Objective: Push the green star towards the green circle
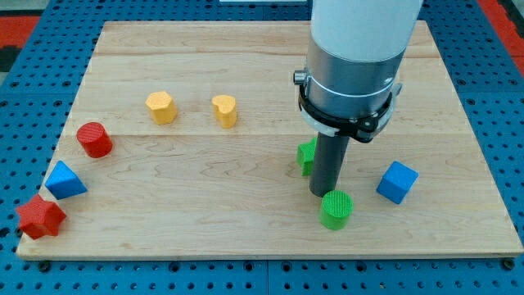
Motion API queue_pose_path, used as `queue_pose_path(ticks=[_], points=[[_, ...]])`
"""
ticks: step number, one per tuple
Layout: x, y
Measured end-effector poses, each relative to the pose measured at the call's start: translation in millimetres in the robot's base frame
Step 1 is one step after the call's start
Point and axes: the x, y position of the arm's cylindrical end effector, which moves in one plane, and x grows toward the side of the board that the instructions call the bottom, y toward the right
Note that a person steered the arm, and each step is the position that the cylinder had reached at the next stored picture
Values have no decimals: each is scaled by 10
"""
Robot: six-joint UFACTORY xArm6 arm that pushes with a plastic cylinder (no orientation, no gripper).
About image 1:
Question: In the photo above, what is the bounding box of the green star block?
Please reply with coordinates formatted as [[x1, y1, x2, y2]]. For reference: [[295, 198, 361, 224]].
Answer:
[[296, 137, 317, 176]]

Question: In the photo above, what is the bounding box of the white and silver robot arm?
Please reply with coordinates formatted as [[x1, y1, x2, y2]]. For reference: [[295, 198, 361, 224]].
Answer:
[[293, 0, 422, 143]]

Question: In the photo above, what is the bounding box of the red star block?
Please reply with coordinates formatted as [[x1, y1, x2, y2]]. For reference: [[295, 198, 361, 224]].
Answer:
[[16, 193, 67, 239]]

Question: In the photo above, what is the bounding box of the yellow heart block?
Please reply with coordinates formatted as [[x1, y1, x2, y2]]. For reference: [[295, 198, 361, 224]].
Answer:
[[211, 95, 237, 129]]

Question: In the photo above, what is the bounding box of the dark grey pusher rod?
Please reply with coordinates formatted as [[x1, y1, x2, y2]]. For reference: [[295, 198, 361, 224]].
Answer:
[[309, 133, 350, 197]]

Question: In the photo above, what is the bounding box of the light wooden board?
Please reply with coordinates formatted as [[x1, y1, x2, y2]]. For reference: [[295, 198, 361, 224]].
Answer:
[[17, 21, 523, 261]]

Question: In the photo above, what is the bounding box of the green cylinder block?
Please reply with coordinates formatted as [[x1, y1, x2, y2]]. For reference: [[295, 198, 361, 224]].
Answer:
[[319, 190, 354, 230]]

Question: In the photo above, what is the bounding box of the yellow hexagon block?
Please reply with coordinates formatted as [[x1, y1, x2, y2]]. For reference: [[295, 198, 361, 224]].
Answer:
[[145, 91, 178, 125]]

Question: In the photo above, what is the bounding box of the blue cube block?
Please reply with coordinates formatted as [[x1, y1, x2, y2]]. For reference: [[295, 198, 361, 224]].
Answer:
[[377, 161, 419, 205]]

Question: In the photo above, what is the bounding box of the red cylinder block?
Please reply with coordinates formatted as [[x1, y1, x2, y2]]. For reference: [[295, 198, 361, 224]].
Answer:
[[76, 122, 113, 158]]

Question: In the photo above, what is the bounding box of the blue triangle block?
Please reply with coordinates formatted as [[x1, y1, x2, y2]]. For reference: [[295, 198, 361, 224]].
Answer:
[[44, 161, 88, 200]]

